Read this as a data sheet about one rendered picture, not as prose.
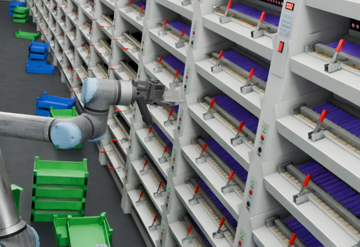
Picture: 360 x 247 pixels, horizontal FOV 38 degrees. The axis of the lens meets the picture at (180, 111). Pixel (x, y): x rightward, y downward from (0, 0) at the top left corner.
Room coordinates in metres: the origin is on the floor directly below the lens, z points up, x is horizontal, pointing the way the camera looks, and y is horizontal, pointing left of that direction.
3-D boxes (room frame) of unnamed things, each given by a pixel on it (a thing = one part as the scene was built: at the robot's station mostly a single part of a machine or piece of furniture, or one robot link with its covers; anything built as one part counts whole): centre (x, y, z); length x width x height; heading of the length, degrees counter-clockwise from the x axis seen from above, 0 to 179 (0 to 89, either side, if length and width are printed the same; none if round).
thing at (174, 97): (1.82, 0.03, 1.09); 0.09 x 0.03 x 0.06; 113
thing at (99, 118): (1.72, 0.30, 0.98); 0.12 x 0.09 x 0.12; 158
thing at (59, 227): (2.53, 0.44, 0.04); 0.30 x 0.20 x 0.08; 113
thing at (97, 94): (1.73, 0.29, 1.09); 0.12 x 0.09 x 0.10; 113
